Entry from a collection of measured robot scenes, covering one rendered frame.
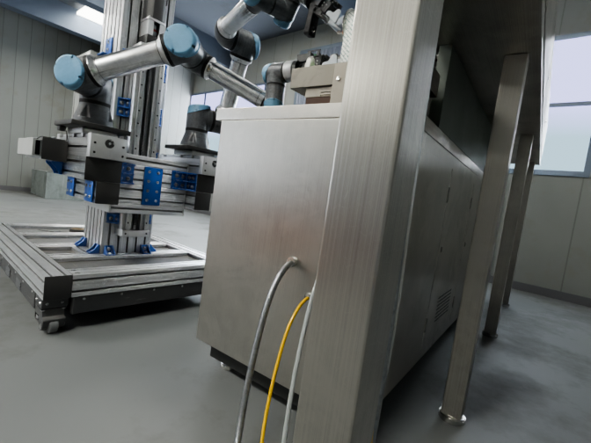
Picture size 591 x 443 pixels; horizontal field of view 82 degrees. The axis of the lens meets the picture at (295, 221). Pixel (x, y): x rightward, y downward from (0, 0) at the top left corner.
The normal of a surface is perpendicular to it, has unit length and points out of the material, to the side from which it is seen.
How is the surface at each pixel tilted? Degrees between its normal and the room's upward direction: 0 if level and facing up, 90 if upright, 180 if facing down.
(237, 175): 90
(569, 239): 90
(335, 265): 90
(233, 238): 90
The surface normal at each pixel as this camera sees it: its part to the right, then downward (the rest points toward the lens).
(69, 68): -0.07, 0.12
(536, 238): -0.65, -0.03
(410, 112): 0.80, 0.15
